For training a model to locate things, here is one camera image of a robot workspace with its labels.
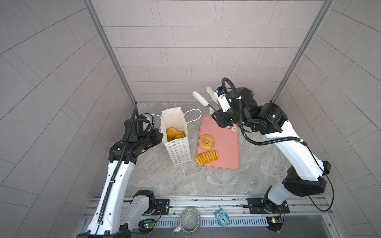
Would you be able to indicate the ridged yellow bread loaf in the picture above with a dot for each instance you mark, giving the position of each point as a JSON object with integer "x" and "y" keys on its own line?
{"x": 206, "y": 157}

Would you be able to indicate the white printed paper bag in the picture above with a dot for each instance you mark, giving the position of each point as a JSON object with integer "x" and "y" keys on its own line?
{"x": 178, "y": 149}

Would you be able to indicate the metal fluted cup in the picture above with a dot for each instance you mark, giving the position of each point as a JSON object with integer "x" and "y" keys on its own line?
{"x": 189, "y": 222}

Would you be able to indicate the left green circuit board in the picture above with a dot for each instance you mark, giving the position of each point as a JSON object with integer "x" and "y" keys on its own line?
{"x": 146, "y": 226}

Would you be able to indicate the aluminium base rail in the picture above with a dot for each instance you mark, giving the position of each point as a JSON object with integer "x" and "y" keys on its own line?
{"x": 235, "y": 206}

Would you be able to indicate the right circuit board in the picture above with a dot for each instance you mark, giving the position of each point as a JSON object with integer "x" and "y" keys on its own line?
{"x": 275, "y": 224}

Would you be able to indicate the round striped bun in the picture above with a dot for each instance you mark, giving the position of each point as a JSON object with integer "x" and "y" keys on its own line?
{"x": 171, "y": 132}

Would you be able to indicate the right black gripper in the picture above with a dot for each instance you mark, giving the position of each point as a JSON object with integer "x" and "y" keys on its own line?
{"x": 220, "y": 118}

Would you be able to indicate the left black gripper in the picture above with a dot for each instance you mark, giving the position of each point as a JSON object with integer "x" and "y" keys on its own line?
{"x": 156, "y": 139}

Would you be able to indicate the blue owl figurine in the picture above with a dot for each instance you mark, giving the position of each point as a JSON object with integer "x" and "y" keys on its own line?
{"x": 222, "y": 218}

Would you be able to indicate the pink plastic tray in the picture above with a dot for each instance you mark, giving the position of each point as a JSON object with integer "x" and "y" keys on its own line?
{"x": 226, "y": 145}

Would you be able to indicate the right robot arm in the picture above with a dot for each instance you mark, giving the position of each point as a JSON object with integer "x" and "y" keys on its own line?
{"x": 266, "y": 125}

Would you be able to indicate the oval sesame bread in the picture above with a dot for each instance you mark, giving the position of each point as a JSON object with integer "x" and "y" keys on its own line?
{"x": 180, "y": 134}

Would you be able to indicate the ring shaped bread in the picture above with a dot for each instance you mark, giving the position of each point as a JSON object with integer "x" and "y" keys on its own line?
{"x": 206, "y": 142}

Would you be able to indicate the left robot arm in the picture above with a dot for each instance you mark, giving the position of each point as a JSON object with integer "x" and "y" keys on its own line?
{"x": 106, "y": 222}

